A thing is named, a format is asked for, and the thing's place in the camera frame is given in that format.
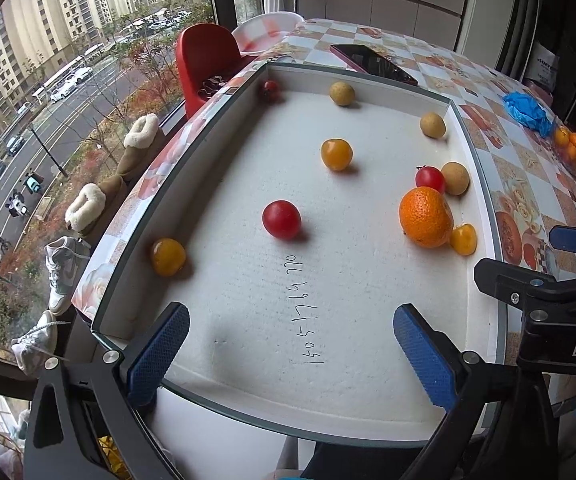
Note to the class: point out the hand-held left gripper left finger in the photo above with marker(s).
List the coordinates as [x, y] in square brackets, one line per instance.
[160, 355]

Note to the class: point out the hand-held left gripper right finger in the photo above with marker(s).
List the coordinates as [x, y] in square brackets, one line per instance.
[425, 360]

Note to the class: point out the small lobed yellow tomato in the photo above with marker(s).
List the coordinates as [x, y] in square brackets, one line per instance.
[463, 238]

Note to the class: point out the clear glass bowl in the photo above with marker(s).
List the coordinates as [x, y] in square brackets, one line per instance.
[575, 167]

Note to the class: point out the round yellow tomato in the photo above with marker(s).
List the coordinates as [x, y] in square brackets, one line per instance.
[168, 256]
[337, 154]

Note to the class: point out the bumpy-skinned orange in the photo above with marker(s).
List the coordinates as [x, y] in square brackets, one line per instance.
[425, 216]

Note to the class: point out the white foam tray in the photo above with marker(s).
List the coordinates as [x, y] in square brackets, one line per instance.
[268, 310]

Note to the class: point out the brown kiwi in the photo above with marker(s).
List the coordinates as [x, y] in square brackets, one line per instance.
[433, 124]
[342, 94]
[455, 178]

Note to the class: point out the red tomato with green stem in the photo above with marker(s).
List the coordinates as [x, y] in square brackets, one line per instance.
[429, 178]

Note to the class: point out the small red cherry tomato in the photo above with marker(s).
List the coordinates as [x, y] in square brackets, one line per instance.
[269, 91]

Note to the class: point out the grey and white sneaker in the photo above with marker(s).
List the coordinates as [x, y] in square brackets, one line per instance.
[65, 270]

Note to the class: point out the blue plastic bag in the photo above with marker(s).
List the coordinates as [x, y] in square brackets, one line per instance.
[528, 110]

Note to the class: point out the brown fleece-lined boot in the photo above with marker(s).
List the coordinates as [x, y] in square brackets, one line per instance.
[140, 145]
[90, 205]

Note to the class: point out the white shopping bag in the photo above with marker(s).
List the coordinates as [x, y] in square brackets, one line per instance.
[543, 65]

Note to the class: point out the grey curtain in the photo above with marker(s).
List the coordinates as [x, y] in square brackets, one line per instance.
[523, 10]

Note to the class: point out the red plastic chair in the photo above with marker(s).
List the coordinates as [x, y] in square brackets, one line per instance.
[205, 65]

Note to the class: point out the kitchen counter cabinet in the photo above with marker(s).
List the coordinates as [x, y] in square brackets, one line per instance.
[393, 10]

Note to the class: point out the white plastic chair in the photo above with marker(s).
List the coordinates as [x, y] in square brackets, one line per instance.
[268, 30]

